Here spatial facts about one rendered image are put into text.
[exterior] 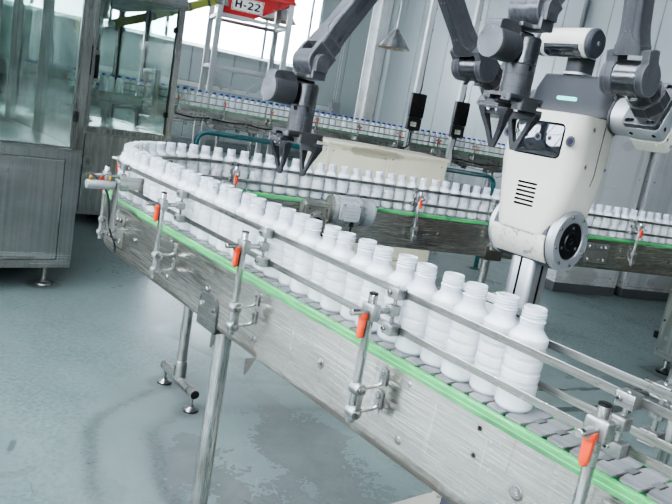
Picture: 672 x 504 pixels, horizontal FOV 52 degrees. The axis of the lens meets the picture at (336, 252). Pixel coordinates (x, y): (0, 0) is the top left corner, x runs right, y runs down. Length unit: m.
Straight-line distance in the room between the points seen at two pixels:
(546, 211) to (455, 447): 0.80
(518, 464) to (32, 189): 3.85
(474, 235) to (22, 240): 2.71
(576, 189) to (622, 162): 5.87
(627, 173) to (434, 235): 4.52
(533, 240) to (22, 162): 3.37
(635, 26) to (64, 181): 3.64
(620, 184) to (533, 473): 6.72
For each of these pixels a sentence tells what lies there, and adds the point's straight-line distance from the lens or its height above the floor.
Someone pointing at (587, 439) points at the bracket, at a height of 1.06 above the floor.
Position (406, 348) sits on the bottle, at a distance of 1.25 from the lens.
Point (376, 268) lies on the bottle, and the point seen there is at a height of 1.13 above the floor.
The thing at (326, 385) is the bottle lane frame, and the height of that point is 0.87.
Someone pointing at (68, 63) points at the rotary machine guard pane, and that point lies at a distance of 4.56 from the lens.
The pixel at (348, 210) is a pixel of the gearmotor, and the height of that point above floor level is 0.99.
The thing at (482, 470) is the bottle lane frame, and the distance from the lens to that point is 1.14.
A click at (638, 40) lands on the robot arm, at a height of 1.65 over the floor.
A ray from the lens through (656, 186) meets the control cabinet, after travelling 8.02.
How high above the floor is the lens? 1.40
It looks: 11 degrees down
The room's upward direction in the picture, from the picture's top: 10 degrees clockwise
